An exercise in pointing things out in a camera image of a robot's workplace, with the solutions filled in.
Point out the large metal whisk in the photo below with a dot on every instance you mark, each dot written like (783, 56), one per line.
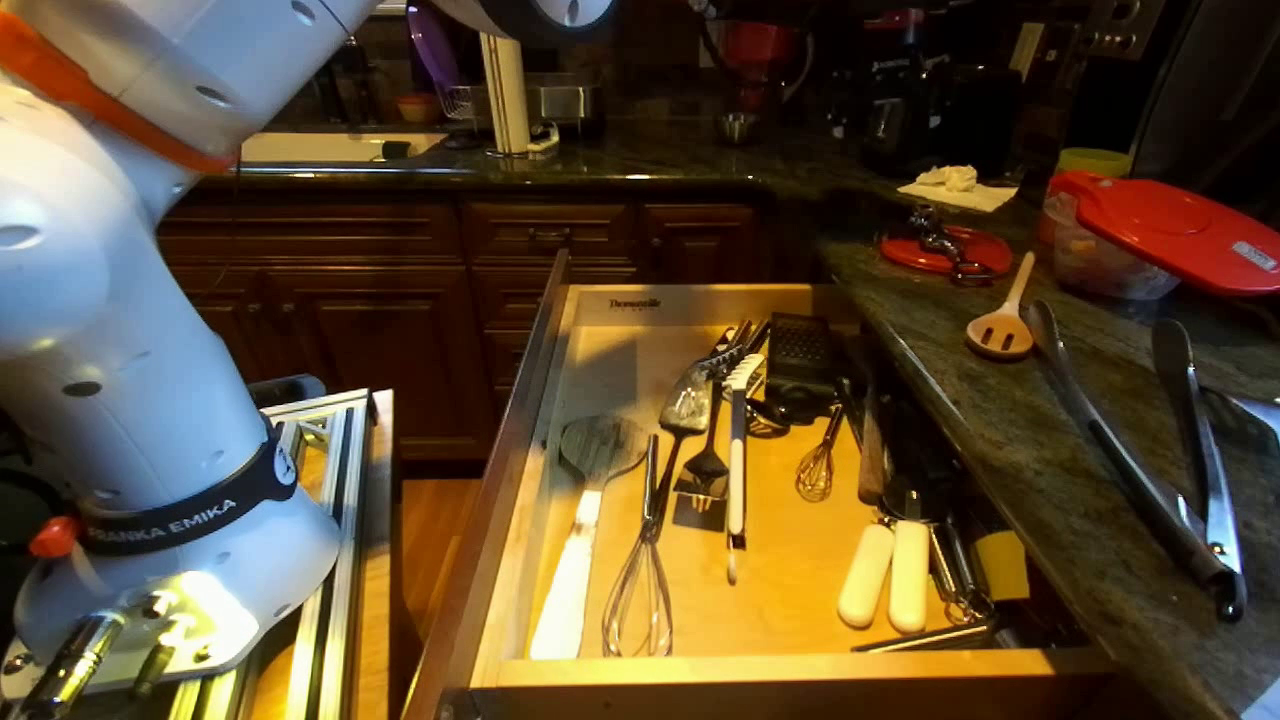
(651, 494)

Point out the small metal whisk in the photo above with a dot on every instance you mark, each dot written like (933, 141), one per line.
(819, 475)

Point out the open wooden kitchen drawer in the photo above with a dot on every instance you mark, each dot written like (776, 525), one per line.
(786, 562)

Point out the silver black coffee maker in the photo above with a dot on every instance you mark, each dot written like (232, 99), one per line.
(1120, 27)

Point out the white paper napkin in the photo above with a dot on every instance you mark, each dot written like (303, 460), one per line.
(956, 189)

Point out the wooden slotted spoon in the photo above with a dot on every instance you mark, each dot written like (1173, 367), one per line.
(1002, 330)

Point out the small black spatula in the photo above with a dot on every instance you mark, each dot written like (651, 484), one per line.
(701, 475)

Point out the dark wood sink cabinets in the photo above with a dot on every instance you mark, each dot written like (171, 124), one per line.
(375, 305)

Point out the purple utensil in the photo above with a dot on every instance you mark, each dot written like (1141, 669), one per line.
(430, 51)

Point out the black box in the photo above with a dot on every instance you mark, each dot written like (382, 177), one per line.
(803, 355)

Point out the long metal tongs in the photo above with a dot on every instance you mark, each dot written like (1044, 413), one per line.
(1133, 466)

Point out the white wall outlet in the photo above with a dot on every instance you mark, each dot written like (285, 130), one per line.
(1025, 51)

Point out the metal slotted turner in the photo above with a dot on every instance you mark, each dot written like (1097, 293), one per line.
(687, 401)

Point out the orange and green cup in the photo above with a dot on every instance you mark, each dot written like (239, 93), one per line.
(1097, 161)

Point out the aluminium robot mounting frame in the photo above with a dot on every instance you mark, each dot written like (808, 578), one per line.
(351, 532)

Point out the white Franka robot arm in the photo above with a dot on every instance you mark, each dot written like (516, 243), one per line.
(92, 334)

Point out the clear plastic container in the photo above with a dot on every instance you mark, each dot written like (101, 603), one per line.
(1095, 262)

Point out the round red lid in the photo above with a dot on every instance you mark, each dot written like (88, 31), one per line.
(900, 255)

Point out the red mug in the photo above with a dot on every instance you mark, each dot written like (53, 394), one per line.
(760, 44)

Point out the yellow block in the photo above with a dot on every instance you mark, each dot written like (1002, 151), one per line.
(1002, 565)

